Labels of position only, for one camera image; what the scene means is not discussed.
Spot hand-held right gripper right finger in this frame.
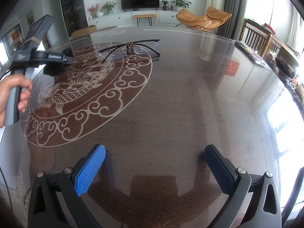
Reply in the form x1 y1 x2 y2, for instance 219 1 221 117
204 144 282 228

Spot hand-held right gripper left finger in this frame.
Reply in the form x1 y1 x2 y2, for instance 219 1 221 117
27 144 106 228

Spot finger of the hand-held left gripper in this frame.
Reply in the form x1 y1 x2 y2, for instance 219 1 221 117
62 47 74 65

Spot person's left hand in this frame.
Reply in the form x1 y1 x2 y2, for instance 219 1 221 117
0 74 33 129

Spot brown cardboard box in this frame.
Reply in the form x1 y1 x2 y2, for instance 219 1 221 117
71 25 97 39

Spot dark glass display cabinet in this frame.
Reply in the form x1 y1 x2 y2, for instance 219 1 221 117
58 0 83 38

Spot red flowers in vase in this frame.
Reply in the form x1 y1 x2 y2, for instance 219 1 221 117
87 3 100 19

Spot white television cabinet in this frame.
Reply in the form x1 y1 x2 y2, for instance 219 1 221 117
87 10 181 26

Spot green plant in green pot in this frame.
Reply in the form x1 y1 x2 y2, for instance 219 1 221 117
101 1 117 15

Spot orange bench black legs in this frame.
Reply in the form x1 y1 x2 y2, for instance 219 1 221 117
132 14 157 27

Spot flat screen television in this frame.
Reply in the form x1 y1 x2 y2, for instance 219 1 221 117
120 0 160 11

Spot black flat packet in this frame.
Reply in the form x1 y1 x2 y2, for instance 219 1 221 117
234 40 269 66

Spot black basket of small things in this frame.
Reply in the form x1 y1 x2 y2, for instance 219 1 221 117
277 58 300 79

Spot large plant in white pot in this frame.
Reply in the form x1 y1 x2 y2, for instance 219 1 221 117
170 0 192 12

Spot orange rocking chair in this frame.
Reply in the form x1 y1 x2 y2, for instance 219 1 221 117
175 6 232 32

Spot wooden chair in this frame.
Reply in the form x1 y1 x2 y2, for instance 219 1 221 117
240 19 272 57

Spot wooden side table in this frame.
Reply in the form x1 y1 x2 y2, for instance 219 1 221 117
268 32 302 62

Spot red cloth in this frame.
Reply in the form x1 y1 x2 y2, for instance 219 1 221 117
264 23 277 35

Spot white sheer curtain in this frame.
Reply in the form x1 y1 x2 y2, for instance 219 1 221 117
288 5 304 53

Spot grey curtain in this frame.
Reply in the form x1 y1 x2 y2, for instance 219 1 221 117
217 0 249 40

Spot framed wall painting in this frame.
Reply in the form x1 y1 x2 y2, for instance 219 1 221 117
26 9 35 30

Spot brown hair tie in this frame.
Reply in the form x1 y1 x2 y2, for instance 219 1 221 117
125 41 135 55

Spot black frame glasses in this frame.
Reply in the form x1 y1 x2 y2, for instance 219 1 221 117
98 39 162 64

